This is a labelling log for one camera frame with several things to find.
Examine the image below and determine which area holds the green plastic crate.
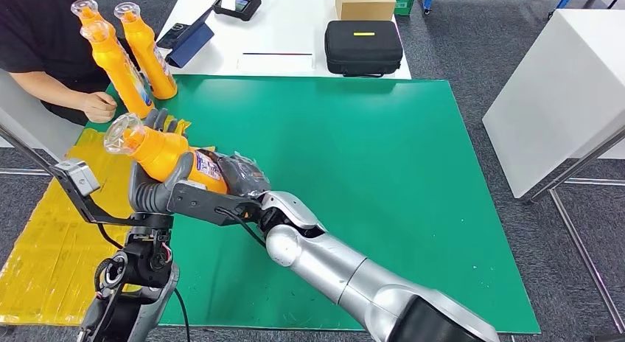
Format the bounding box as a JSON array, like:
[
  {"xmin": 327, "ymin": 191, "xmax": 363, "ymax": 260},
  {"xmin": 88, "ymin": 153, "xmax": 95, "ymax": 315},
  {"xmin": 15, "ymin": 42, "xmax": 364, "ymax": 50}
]
[{"xmin": 391, "ymin": 0, "xmax": 419, "ymax": 17}]

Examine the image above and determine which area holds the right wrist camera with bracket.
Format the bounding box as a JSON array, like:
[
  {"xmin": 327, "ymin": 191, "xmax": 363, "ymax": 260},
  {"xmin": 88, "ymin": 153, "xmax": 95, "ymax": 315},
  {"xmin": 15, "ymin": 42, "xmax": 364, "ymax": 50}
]
[{"xmin": 167, "ymin": 179, "xmax": 265, "ymax": 228}]

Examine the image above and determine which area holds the yellow tape patch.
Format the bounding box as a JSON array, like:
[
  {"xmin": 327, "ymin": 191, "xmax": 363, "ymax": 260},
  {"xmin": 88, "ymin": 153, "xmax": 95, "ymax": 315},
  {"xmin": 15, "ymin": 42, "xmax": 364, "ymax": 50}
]
[{"xmin": 0, "ymin": 116, "xmax": 216, "ymax": 327}]

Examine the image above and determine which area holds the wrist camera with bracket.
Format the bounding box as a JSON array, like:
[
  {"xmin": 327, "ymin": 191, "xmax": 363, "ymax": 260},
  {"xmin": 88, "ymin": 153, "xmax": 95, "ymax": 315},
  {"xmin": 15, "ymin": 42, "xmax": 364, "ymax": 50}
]
[
  {"xmin": 51, "ymin": 158, "xmax": 174, "ymax": 228},
  {"xmin": 167, "ymin": 179, "xmax": 265, "ymax": 228}
]

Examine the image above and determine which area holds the person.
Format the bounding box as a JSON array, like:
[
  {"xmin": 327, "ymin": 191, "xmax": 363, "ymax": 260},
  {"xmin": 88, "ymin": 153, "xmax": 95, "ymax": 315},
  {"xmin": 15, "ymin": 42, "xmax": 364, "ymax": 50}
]
[{"xmin": 0, "ymin": 0, "xmax": 129, "ymax": 126}]

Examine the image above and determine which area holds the black smartphone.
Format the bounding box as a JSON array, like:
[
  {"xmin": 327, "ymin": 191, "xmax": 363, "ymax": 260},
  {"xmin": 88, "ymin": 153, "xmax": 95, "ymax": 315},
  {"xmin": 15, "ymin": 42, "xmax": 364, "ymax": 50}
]
[{"xmin": 156, "ymin": 22, "xmax": 192, "ymax": 50}]

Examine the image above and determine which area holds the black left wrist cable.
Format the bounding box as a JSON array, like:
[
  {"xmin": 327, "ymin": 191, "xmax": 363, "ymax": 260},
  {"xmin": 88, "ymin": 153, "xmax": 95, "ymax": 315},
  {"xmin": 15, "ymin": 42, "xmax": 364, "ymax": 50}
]
[{"xmin": 95, "ymin": 223, "xmax": 125, "ymax": 251}]

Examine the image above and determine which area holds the black zip carrying case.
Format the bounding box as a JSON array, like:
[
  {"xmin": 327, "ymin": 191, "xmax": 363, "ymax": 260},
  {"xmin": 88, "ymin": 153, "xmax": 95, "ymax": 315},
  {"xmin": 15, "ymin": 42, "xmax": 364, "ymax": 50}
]
[{"xmin": 324, "ymin": 20, "xmax": 405, "ymax": 79}]

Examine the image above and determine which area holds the brown cardboard box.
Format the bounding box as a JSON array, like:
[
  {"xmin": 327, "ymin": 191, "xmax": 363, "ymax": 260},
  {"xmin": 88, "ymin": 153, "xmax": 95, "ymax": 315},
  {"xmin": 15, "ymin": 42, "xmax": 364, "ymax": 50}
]
[{"xmin": 335, "ymin": 0, "xmax": 397, "ymax": 22}]

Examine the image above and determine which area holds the tablet in blue case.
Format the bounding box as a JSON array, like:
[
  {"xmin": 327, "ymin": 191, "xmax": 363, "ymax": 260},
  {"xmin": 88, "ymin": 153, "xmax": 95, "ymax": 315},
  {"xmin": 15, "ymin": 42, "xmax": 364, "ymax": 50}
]
[{"xmin": 164, "ymin": 7, "xmax": 216, "ymax": 69}]

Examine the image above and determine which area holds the person's right hand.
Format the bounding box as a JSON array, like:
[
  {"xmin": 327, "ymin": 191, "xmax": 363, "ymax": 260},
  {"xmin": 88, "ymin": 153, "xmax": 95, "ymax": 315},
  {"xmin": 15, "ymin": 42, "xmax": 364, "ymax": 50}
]
[{"xmin": 80, "ymin": 91, "xmax": 118, "ymax": 125}]

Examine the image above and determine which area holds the white table with metal legs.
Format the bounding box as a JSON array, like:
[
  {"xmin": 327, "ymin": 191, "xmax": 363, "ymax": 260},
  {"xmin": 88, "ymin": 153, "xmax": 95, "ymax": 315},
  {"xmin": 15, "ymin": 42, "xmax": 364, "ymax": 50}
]
[
  {"xmin": 482, "ymin": 8, "xmax": 625, "ymax": 331},
  {"xmin": 0, "ymin": 69, "xmax": 84, "ymax": 177}
]

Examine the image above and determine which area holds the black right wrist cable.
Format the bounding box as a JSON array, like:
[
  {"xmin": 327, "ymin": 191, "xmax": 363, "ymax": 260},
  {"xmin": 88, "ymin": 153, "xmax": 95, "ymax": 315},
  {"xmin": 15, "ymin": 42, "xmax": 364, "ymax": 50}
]
[{"xmin": 214, "ymin": 208, "xmax": 268, "ymax": 249}]

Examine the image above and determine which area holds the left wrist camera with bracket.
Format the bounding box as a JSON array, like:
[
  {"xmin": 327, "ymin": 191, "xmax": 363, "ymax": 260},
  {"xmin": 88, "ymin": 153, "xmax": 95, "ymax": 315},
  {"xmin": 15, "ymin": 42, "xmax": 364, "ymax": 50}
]
[{"xmin": 51, "ymin": 158, "xmax": 174, "ymax": 228}]

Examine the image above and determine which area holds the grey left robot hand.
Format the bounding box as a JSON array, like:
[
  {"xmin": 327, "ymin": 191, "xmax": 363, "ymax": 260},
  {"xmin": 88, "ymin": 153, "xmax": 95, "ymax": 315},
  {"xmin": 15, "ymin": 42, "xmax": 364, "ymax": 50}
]
[{"xmin": 128, "ymin": 108, "xmax": 196, "ymax": 214}]

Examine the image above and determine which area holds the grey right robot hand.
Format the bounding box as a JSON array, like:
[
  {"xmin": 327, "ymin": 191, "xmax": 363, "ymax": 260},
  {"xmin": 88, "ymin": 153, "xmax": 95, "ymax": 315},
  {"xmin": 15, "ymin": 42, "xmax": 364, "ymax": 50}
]
[{"xmin": 214, "ymin": 153, "xmax": 272, "ymax": 199}]

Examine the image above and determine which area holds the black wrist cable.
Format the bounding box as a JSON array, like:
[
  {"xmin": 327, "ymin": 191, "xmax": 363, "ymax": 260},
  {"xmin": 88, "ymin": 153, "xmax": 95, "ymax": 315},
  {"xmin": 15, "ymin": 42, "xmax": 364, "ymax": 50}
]
[
  {"xmin": 95, "ymin": 223, "xmax": 125, "ymax": 251},
  {"xmin": 214, "ymin": 208, "xmax": 268, "ymax": 249}
]

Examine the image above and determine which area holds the green table mat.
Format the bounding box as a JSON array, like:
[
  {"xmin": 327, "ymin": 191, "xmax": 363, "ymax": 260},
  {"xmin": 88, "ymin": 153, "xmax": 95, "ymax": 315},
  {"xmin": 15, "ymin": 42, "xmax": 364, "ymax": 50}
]
[{"xmin": 85, "ymin": 74, "xmax": 542, "ymax": 335}]

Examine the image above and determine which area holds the black handheld controller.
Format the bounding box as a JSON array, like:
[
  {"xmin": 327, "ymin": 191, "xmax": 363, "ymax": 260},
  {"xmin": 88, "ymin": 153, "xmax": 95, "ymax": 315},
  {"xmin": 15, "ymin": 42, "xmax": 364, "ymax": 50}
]
[{"xmin": 212, "ymin": 0, "xmax": 262, "ymax": 22}]

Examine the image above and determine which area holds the orange bottle with clear cap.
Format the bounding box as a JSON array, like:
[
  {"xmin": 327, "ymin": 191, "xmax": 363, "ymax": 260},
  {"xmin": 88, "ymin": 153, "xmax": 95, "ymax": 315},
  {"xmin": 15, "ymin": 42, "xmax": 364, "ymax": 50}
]
[
  {"xmin": 70, "ymin": 0, "xmax": 118, "ymax": 43},
  {"xmin": 114, "ymin": 1, "xmax": 178, "ymax": 101},
  {"xmin": 80, "ymin": 19, "xmax": 156, "ymax": 119},
  {"xmin": 103, "ymin": 112, "xmax": 229, "ymax": 195}
]

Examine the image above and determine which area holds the white rectangular desk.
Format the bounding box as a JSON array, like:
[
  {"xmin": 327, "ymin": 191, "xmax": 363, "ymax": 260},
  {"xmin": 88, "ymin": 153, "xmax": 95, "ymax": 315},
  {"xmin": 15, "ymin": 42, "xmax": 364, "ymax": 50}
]
[{"xmin": 155, "ymin": 0, "xmax": 413, "ymax": 80}]

